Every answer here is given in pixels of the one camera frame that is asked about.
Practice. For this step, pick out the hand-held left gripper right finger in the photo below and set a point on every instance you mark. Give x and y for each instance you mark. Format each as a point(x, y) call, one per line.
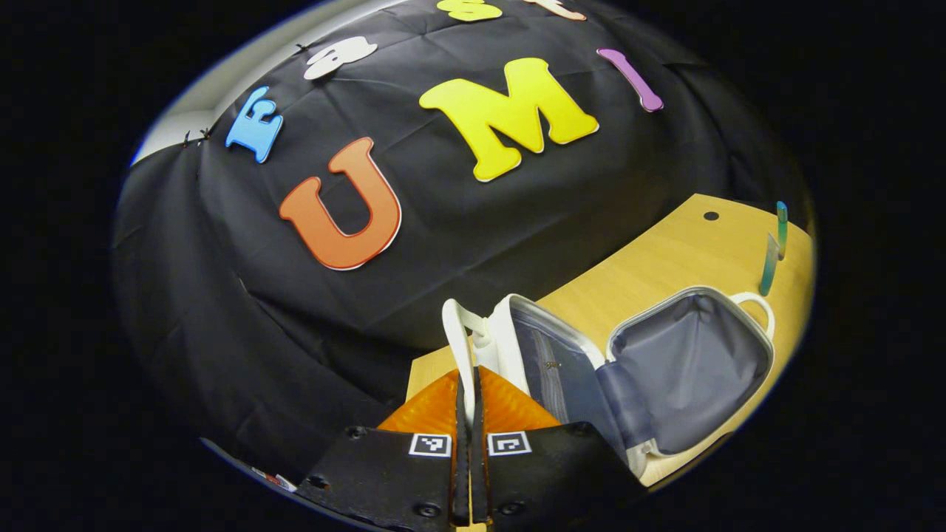
point(554, 465)

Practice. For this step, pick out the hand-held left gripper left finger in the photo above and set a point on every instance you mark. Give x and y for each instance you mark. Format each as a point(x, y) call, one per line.
point(384, 473)

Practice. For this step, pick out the white suitcase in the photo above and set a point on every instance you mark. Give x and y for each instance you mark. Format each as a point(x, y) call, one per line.
point(687, 369)

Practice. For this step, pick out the red white object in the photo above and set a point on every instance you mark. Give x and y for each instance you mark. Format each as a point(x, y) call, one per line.
point(275, 480)

